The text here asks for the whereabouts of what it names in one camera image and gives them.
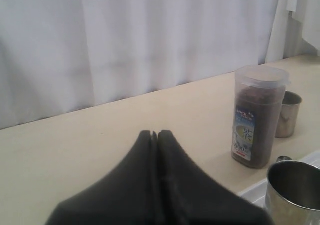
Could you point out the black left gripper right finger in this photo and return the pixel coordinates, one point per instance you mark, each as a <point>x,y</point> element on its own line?
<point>191,197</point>

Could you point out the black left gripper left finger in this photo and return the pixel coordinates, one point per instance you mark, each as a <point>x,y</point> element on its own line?
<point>128,195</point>

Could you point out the steel mug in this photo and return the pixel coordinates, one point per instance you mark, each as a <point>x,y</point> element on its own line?
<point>293,192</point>
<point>288,116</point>

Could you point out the clear plastic tall container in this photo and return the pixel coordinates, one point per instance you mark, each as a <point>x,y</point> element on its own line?
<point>259,93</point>

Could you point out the white plastic tray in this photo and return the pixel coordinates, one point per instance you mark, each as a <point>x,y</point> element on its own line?
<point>256,193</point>

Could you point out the white curtain backdrop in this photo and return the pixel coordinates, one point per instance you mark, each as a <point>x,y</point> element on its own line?
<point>59,56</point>

